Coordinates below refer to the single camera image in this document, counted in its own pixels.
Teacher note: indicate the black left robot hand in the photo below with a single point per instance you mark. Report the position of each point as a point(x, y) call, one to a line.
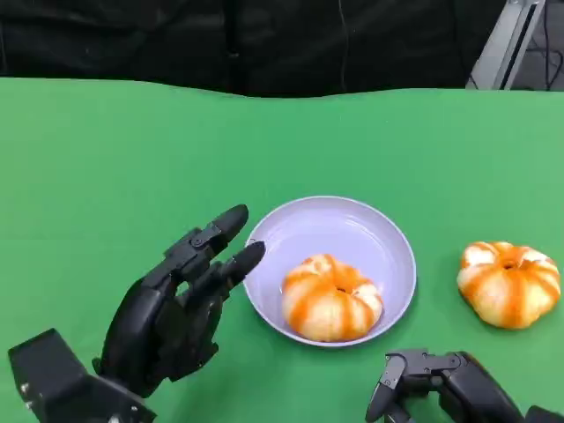
point(158, 317)

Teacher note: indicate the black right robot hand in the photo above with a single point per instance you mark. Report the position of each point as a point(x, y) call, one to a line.
point(467, 388)

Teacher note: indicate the orange white toy bread roll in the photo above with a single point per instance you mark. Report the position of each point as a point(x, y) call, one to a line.
point(330, 304)
point(506, 291)

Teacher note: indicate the green table cloth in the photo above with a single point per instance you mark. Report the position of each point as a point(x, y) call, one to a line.
point(132, 154)

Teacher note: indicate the lilac plate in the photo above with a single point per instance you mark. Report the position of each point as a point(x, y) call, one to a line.
point(335, 229)

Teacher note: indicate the black curtain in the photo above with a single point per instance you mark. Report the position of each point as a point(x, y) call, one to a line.
point(176, 39)

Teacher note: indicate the silver aluminium frame post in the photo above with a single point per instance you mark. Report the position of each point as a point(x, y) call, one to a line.
point(506, 44)

